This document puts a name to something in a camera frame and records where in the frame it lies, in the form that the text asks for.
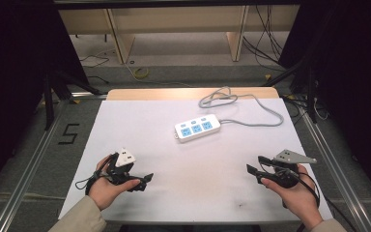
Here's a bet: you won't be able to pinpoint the grey power strip cable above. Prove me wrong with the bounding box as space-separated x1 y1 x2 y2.
198 85 285 128

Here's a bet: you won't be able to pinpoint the person's left hand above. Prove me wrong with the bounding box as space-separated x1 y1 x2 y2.
88 154 142 212

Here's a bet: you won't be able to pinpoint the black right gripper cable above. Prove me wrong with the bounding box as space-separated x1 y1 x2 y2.
281 168 322 210

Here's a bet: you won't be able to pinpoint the black metal stand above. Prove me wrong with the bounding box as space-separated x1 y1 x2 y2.
43 70 103 131
263 56 321 124

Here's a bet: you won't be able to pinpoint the person's right hand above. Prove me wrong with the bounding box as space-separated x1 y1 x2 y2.
260 163 324 229

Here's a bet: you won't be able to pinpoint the yellow coiled cable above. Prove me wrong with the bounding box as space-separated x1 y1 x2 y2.
132 66 151 80

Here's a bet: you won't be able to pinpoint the white table cover sheet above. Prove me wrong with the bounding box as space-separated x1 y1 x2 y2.
58 97 333 223

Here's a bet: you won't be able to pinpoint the thin white floor cable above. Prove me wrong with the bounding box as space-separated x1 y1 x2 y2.
121 59 195 89

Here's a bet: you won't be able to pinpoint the black curtain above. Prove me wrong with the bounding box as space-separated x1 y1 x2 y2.
277 0 371 209
0 0 91 202

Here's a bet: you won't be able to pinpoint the thin black floor cable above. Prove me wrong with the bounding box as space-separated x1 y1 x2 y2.
77 53 111 70

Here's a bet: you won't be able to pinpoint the aluminium floor rail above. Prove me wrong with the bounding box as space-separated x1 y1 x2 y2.
298 105 371 232
0 99 68 232

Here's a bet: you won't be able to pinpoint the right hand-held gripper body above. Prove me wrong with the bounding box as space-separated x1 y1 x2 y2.
264 149 318 189

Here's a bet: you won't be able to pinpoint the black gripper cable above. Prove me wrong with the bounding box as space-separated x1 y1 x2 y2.
281 168 322 210
74 153 120 196

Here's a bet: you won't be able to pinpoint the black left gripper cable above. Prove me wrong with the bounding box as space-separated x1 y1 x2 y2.
74 153 120 196

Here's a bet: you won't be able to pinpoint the white power strip blue sockets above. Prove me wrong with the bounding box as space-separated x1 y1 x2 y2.
174 113 222 144

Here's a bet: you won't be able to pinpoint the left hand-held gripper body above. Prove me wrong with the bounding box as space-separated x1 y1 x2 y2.
105 147 137 187

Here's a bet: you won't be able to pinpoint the bundle of black hanging cables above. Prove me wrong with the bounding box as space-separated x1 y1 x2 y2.
242 4 286 73

